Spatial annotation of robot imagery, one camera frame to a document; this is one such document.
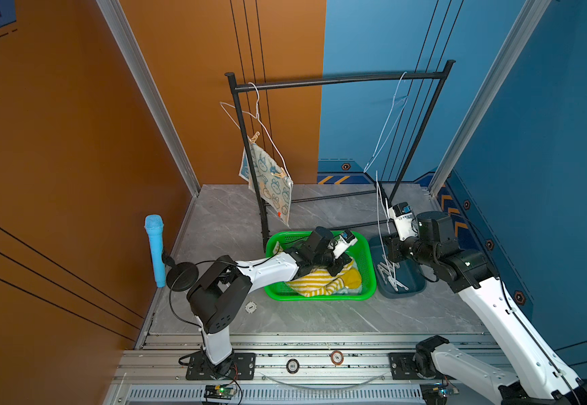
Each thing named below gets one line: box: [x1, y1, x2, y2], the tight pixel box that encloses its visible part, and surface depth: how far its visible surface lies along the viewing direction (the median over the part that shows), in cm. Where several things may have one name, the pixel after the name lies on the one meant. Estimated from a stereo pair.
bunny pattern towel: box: [238, 143, 295, 227], surface depth 85 cm
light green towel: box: [339, 286, 363, 296], surface depth 87 cm
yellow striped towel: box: [286, 261, 362, 297], surface depth 80 cm
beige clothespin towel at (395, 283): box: [387, 275, 410, 292], surface depth 91 cm
